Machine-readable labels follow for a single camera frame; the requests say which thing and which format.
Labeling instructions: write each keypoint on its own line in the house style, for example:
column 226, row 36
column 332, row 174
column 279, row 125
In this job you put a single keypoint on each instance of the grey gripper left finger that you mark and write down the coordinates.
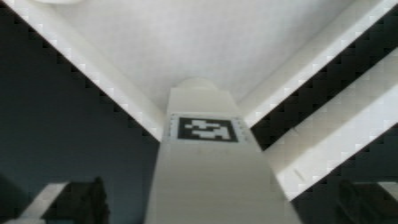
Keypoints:
column 69, row 203

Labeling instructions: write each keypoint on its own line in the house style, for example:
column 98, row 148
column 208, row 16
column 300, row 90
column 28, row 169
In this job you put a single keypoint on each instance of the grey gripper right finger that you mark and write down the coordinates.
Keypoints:
column 366, row 203

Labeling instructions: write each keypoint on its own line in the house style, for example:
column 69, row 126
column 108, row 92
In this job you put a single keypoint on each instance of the white front barrier rail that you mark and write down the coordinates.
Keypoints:
column 337, row 130

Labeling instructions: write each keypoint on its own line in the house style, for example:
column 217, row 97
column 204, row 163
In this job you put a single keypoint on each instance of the white desk top tray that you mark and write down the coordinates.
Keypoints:
column 250, row 43

